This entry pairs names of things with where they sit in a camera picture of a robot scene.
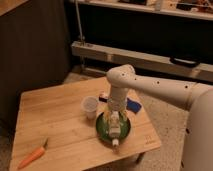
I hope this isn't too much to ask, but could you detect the clear plastic bottle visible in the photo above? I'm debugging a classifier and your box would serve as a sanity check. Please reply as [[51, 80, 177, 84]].
[[109, 111, 121, 147]]

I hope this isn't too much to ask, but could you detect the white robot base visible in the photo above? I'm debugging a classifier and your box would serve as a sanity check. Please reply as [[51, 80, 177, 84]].
[[181, 89, 213, 171]]

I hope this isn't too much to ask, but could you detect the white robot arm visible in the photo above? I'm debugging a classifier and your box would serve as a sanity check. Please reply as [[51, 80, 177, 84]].
[[107, 65, 200, 112]]

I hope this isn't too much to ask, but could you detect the green ceramic bowl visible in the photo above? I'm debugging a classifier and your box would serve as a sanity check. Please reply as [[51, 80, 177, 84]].
[[96, 113, 131, 144]]

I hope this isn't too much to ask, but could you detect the blue sponge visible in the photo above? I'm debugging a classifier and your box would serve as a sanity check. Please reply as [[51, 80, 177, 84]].
[[127, 98, 142, 113]]

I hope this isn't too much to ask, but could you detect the clear plastic cup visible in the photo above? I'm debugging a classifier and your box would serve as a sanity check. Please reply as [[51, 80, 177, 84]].
[[81, 96, 98, 119]]

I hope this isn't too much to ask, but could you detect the wooden table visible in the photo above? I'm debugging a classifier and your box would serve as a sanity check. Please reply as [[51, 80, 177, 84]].
[[10, 77, 161, 171]]

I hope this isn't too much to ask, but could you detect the orange carrot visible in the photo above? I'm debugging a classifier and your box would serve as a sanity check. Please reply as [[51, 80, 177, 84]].
[[17, 140, 48, 170]]

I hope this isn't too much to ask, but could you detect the metal pole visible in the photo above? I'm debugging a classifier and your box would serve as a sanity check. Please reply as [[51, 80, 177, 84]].
[[74, 0, 85, 71]]

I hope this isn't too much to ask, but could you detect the background shelf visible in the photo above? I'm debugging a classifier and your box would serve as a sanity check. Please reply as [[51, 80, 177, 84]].
[[69, 0, 213, 21]]

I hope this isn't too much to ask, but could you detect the black handle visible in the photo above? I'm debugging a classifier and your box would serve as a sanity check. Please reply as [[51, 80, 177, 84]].
[[170, 57, 200, 68]]

